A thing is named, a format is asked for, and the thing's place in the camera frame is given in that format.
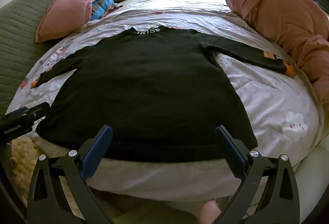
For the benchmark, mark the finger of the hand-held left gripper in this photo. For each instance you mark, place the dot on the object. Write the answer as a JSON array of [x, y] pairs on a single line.
[[38, 110]]

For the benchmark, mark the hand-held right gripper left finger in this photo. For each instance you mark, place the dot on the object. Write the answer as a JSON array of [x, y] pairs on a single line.
[[96, 148]]

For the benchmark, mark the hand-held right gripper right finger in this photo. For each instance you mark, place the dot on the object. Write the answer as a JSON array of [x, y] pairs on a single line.
[[231, 148]]

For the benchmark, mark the black sweater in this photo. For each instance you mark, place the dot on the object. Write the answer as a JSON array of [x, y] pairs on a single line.
[[144, 85]]

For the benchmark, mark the yellow fluffy rug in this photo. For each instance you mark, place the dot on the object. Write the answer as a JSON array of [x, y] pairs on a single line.
[[23, 152]]

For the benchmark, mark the white printed bed sheet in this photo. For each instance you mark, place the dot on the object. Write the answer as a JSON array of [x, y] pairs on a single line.
[[270, 100]]

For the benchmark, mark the person's foot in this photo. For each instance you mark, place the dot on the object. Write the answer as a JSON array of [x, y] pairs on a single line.
[[209, 212]]

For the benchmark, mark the white mattress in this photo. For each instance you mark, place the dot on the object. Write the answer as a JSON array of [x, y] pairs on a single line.
[[159, 177]]

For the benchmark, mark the grey quilted headboard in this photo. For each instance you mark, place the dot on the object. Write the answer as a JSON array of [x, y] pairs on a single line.
[[18, 33]]

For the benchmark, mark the pink quilted pillow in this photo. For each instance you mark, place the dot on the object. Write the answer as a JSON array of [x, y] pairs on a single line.
[[66, 10]]

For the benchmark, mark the blue striped cloth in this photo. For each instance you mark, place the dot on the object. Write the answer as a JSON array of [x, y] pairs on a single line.
[[101, 6]]

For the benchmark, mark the pink rolled duvet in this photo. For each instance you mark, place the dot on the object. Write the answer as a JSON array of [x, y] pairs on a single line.
[[277, 7]]

